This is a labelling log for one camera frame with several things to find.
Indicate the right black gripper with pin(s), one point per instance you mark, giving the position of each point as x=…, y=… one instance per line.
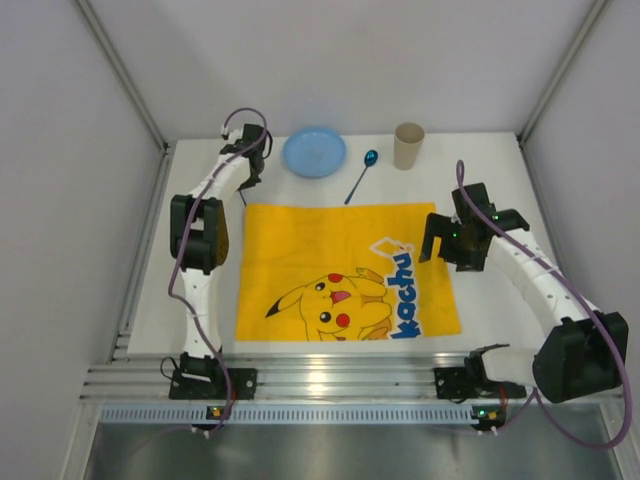
x=439, y=232

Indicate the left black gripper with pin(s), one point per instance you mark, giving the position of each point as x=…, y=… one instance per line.
x=252, y=176

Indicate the light blue plate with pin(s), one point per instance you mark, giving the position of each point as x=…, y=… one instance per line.
x=314, y=152

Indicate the beige paper cup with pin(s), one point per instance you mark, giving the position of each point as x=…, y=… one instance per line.
x=408, y=140

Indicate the blue metallic spoon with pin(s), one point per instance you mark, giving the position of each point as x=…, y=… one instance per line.
x=369, y=160

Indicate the yellow Pikachu placemat cloth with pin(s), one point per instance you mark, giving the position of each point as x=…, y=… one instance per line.
x=341, y=274

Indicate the blue metallic fork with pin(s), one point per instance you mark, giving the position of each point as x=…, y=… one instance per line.
x=242, y=196

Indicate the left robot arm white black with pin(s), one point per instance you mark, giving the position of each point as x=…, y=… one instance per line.
x=199, y=238

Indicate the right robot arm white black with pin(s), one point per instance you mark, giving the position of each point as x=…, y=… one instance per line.
x=583, y=349

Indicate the aluminium rail frame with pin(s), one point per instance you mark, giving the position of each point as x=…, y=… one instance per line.
x=332, y=378

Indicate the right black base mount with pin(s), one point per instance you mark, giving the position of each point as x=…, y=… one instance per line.
x=459, y=384

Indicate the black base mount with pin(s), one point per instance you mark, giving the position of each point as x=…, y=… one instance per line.
x=203, y=379
x=459, y=384

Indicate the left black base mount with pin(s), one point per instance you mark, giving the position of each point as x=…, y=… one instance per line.
x=203, y=379

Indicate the perforated cable duct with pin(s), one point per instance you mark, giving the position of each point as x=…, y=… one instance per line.
x=301, y=414

